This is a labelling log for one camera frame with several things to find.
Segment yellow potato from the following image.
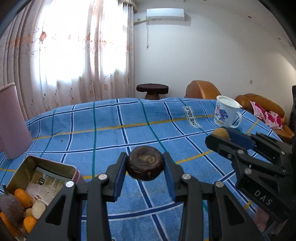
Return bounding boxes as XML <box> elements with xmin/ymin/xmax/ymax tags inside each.
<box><xmin>212</xmin><ymin>128</ymin><xmax>230</xmax><ymax>140</ymax></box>

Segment large orange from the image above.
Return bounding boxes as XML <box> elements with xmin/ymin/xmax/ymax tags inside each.
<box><xmin>23</xmin><ymin>216</ymin><xmax>38</xmax><ymax>233</ymax></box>

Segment small orange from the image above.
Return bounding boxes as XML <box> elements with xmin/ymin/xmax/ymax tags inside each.
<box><xmin>14</xmin><ymin>188</ymin><xmax>33</xmax><ymax>208</ymax></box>

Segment purple round radish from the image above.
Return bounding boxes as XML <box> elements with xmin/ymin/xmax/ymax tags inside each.
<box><xmin>1</xmin><ymin>184</ymin><xmax>24</xmax><ymax>225</ymax></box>

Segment dark passion fruit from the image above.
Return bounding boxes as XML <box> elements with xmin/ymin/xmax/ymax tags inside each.
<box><xmin>125</xmin><ymin>146</ymin><xmax>165</xmax><ymax>181</ymax></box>

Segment small yellow longan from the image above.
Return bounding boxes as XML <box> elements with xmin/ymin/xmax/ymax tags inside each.
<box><xmin>26</xmin><ymin>208</ymin><xmax>33</xmax><ymax>217</ymax></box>

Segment person's hand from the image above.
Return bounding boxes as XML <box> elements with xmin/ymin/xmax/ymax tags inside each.
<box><xmin>253</xmin><ymin>207</ymin><xmax>285</xmax><ymax>235</ymax></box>

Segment white floral mug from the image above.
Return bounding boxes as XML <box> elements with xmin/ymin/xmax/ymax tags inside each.
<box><xmin>214</xmin><ymin>95</ymin><xmax>243</xmax><ymax>128</ymax></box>

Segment pink floral cushion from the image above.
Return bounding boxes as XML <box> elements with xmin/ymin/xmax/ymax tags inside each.
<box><xmin>250</xmin><ymin>101</ymin><xmax>283</xmax><ymax>130</ymax></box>

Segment paper sheets in tin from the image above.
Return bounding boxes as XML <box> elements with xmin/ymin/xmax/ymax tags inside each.
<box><xmin>25</xmin><ymin>167</ymin><xmax>70</xmax><ymax>206</ymax></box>

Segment brown leather sofa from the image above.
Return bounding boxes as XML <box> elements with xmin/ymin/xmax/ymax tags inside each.
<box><xmin>235</xmin><ymin>93</ymin><xmax>295</xmax><ymax>144</ymax></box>

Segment pink metal tin box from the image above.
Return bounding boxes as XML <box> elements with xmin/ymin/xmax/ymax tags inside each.
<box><xmin>0</xmin><ymin>155</ymin><xmax>86</xmax><ymax>241</ymax></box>

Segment brown leather armchair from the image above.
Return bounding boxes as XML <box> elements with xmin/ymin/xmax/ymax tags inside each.
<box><xmin>185</xmin><ymin>80</ymin><xmax>221</xmax><ymax>99</ymax></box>

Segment blue plaid tablecloth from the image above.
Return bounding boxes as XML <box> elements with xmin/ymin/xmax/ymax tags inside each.
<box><xmin>0</xmin><ymin>97</ymin><xmax>282</xmax><ymax>241</ymax></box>

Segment pink electric kettle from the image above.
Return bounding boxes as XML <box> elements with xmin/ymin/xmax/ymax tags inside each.
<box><xmin>0</xmin><ymin>83</ymin><xmax>32</xmax><ymax>160</ymax></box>

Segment dark round stool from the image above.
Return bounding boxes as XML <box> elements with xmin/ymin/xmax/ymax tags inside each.
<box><xmin>136</xmin><ymin>83</ymin><xmax>169</xmax><ymax>100</ymax></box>

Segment white air conditioner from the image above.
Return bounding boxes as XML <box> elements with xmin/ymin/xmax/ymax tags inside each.
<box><xmin>147</xmin><ymin>8</ymin><xmax>185</xmax><ymax>21</ymax></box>

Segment white floral curtain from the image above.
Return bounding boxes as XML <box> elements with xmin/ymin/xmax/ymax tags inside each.
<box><xmin>1</xmin><ymin>1</ymin><xmax>137</xmax><ymax>120</ymax></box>

